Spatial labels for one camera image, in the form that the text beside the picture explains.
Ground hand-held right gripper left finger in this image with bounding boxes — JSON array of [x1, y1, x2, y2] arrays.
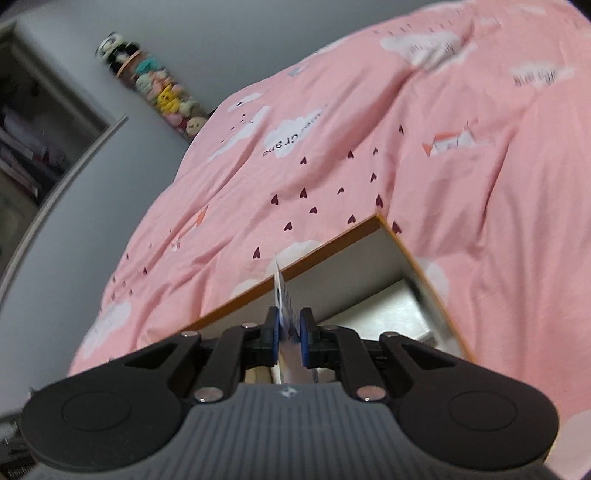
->
[[122, 307, 280, 404]]

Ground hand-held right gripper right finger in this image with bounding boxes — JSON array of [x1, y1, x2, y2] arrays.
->
[[300, 308, 463, 403]]

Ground white printed paper card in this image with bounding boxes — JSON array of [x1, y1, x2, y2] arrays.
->
[[272, 255, 320, 385]]

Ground orange cardboard box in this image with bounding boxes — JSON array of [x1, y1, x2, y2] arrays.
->
[[185, 215, 477, 385]]

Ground pink printed blanket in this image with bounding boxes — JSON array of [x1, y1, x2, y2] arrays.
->
[[69, 0, 591, 480]]

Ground hanging column of plush toys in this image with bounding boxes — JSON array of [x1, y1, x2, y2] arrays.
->
[[94, 31, 209, 143]]

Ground white bookshelf with books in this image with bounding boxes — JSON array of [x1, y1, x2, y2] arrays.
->
[[0, 21, 129, 296]]

